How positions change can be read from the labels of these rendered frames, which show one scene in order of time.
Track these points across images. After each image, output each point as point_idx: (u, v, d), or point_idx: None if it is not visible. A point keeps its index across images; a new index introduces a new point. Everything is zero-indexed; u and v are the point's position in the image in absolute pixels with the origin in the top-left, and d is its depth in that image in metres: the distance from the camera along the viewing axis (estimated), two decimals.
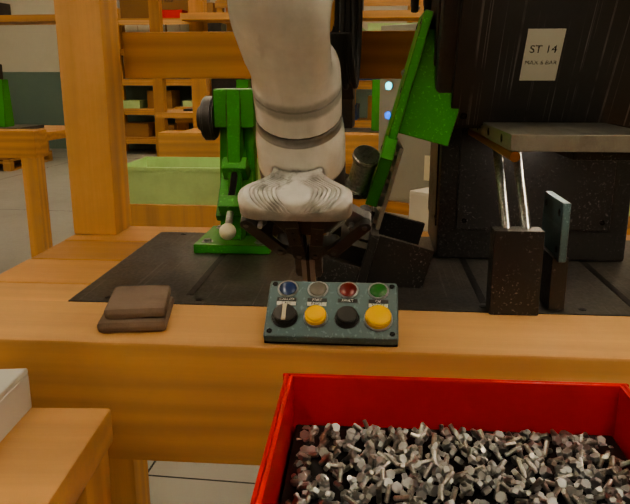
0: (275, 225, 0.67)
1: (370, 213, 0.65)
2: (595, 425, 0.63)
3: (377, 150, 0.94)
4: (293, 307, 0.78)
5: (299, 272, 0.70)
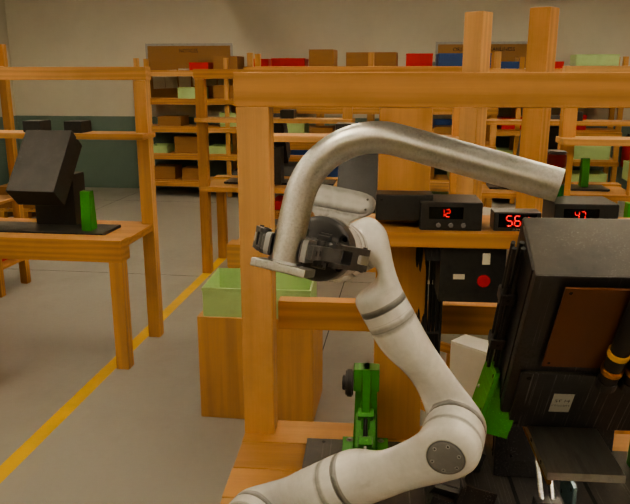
0: None
1: (366, 264, 0.74)
2: None
3: None
4: None
5: (267, 235, 0.68)
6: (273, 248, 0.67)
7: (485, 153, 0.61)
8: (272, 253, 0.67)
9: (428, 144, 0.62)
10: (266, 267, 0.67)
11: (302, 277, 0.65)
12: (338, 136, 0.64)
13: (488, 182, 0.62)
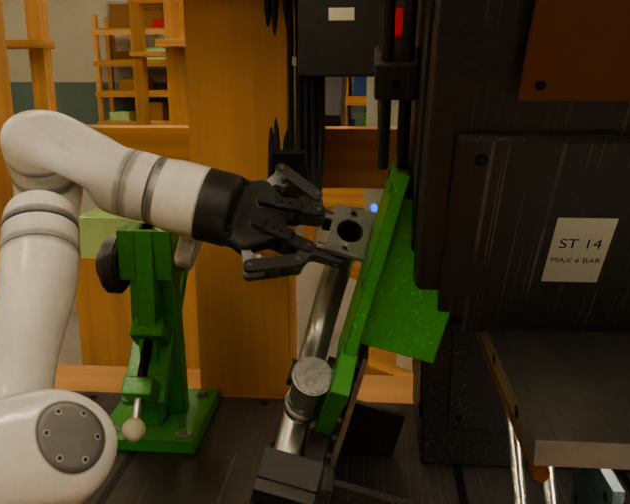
0: (300, 190, 0.71)
1: (243, 271, 0.67)
2: None
3: (328, 366, 0.63)
4: None
5: None
6: (352, 230, 0.70)
7: (305, 430, 0.72)
8: (354, 228, 0.70)
9: None
10: (358, 219, 0.68)
11: (355, 253, 0.67)
12: (336, 314, 0.78)
13: (297, 430, 0.70)
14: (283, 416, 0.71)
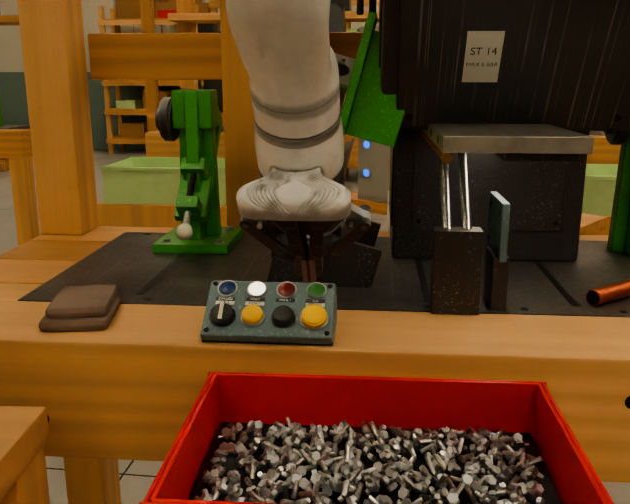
0: (275, 225, 0.67)
1: (370, 213, 0.65)
2: (514, 423, 0.64)
3: None
4: (230, 306, 0.78)
5: (299, 272, 0.70)
6: (342, 72, 1.02)
7: None
8: (343, 70, 1.01)
9: None
10: (346, 62, 1.00)
11: (344, 82, 0.98)
12: None
13: None
14: None
